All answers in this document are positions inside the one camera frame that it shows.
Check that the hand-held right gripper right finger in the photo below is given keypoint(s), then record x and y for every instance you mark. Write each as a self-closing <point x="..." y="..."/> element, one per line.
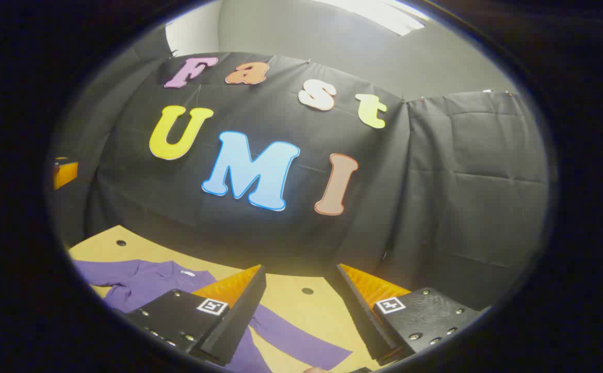
<point x="363" y="321"/>

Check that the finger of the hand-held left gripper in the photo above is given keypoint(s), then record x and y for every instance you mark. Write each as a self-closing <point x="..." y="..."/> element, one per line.
<point x="66" y="173"/>

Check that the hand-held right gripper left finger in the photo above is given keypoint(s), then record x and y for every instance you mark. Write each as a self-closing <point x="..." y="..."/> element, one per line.
<point x="239" y="321"/>

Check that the purple collared shirt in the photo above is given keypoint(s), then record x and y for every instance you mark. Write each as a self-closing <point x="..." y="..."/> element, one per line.
<point x="141" y="282"/>

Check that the black backdrop cloth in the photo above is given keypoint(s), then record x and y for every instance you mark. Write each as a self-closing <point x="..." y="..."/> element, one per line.
<point x="410" y="207"/>

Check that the ceiling light panel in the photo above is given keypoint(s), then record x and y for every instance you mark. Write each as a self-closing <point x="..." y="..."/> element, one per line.
<point x="379" y="13"/>

